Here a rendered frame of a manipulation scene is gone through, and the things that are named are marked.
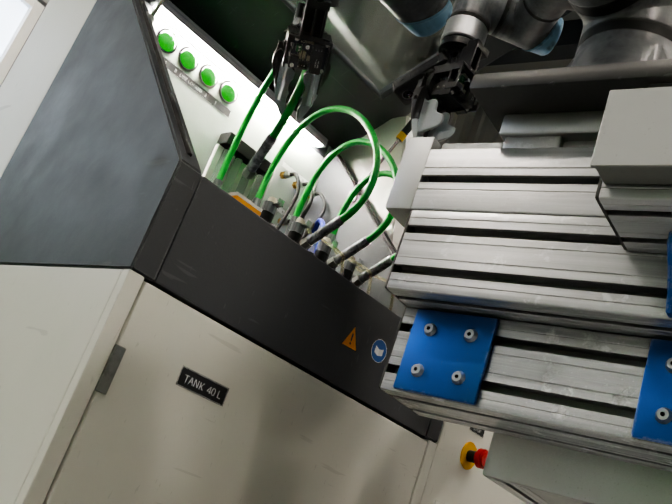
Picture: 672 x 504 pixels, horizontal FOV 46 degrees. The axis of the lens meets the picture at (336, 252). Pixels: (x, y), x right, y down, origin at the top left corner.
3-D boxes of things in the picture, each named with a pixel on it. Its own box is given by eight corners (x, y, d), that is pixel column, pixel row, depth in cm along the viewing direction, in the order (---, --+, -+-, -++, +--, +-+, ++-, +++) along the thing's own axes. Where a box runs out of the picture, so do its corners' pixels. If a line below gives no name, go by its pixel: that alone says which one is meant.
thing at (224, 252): (155, 282, 101) (203, 174, 106) (136, 281, 104) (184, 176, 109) (425, 437, 140) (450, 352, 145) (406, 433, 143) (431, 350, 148)
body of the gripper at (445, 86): (452, 88, 129) (473, 29, 133) (411, 95, 135) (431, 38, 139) (477, 115, 134) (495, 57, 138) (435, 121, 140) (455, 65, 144)
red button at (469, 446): (475, 469, 144) (482, 441, 145) (457, 465, 147) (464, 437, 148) (489, 477, 147) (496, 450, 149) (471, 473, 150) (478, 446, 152)
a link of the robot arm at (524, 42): (568, 34, 135) (509, 9, 134) (540, 67, 145) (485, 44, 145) (578, -3, 137) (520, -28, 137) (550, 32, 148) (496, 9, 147)
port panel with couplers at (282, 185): (244, 265, 175) (293, 147, 186) (234, 265, 178) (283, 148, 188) (283, 291, 184) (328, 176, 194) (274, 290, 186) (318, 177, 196)
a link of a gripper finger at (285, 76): (265, 120, 130) (282, 67, 126) (265, 109, 135) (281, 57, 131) (283, 126, 130) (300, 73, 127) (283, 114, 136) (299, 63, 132)
